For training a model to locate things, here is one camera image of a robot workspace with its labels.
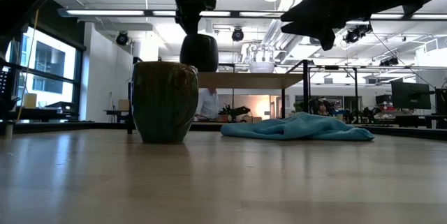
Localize crackled green mug gold handle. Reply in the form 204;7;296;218
131;61;200;144

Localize wooden shelf black metal legs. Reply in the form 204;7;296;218
127;56;311;135

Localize black ceiling spotlight cluster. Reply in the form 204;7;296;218
343;22;374;45

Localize person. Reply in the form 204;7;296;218
195;88;220;122
310;98;332;117

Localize long ceiling light bar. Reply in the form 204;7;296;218
57;7;447;22

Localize turquoise cloth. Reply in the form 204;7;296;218
219;111;376;142

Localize small dark side table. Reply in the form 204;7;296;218
103;109;132;124

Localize black computer monitor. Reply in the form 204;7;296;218
434;87;447;116
390;80;433;111

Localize long black desk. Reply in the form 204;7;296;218
344;112;447;130

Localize large black-framed window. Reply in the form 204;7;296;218
0;24;85;124

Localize black desktop device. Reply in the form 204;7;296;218
44;100;76;113

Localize pale yellow box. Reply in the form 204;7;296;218
23;93;38;110

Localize thin yellow hanging cord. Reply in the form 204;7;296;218
15;9;40;120

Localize short white post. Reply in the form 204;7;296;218
3;121;14;140

